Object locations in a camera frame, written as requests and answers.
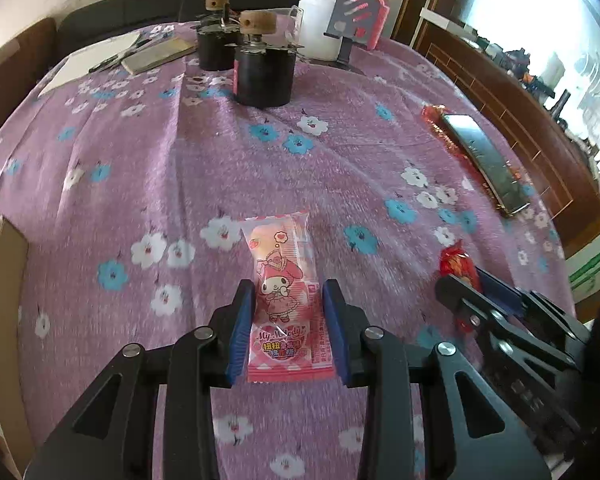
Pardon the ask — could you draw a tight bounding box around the black pen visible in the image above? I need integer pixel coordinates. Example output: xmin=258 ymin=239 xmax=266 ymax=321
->
xmin=89 ymin=39 xmax=153 ymax=73

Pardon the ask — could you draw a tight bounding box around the black smartphone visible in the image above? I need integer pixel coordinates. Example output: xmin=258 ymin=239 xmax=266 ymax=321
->
xmin=441 ymin=114 xmax=531 ymax=218

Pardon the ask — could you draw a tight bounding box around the black jar with cork lid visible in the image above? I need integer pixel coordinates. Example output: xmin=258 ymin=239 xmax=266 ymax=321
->
xmin=195 ymin=0 xmax=243 ymax=72
xmin=232 ymin=10 xmax=306 ymax=108

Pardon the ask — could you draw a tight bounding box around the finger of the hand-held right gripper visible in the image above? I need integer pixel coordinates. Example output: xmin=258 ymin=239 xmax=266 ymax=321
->
xmin=474 ymin=266 xmax=592 ymax=345
xmin=434 ymin=274 xmax=582 ymax=376

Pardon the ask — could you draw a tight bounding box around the grey phone stand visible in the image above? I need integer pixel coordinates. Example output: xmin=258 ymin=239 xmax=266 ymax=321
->
xmin=323 ymin=0 xmax=388 ymax=72

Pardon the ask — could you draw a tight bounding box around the brown wooden furniture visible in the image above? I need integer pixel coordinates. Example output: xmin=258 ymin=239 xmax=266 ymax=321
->
xmin=0 ymin=17 xmax=58 ymax=111

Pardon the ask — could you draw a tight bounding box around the red candy packet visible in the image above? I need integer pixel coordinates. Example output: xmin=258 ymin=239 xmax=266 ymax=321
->
xmin=439 ymin=240 xmax=482 ymax=336

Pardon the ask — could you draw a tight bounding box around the pink snack packet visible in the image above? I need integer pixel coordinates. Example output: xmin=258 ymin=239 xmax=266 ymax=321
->
xmin=240 ymin=211 xmax=337 ymax=385

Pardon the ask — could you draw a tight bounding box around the brown cardboard box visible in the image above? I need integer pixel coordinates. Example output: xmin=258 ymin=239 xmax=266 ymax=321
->
xmin=0 ymin=215 xmax=36 ymax=471

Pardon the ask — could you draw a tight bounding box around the white plastic jar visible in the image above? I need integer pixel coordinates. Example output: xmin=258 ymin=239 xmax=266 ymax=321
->
xmin=297 ymin=0 xmax=353 ymax=61

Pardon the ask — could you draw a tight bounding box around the white green carton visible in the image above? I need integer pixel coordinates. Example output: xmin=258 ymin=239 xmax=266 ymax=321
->
xmin=567 ymin=237 xmax=600 ymax=322

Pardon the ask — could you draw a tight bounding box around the white paper sheet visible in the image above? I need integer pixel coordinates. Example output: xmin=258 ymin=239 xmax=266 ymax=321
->
xmin=37 ymin=32 xmax=143 ymax=96

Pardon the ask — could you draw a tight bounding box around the red shiny packet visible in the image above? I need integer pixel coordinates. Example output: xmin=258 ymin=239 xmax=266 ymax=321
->
xmin=421 ymin=104 xmax=536 ymax=201

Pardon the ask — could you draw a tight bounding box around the wooden cabinet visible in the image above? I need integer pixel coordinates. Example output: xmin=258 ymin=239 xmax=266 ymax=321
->
xmin=395 ymin=0 xmax=600 ymax=256

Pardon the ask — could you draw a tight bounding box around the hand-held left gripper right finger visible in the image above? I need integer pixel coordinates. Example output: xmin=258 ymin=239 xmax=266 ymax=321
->
xmin=321 ymin=278 xmax=553 ymax=480

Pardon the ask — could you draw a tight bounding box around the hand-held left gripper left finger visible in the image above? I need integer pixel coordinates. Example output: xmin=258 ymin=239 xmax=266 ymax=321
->
xmin=24 ymin=280 xmax=257 ymax=480

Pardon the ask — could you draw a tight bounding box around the purple floral tablecloth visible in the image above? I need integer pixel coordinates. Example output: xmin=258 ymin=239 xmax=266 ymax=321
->
xmin=0 ymin=20 xmax=578 ymax=480

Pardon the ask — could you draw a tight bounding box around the black sofa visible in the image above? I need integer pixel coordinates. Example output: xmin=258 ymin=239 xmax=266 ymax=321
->
xmin=55 ymin=0 xmax=366 ymax=61

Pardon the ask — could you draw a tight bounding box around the bright window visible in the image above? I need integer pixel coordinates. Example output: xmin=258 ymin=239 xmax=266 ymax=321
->
xmin=462 ymin=0 xmax=600 ymax=161

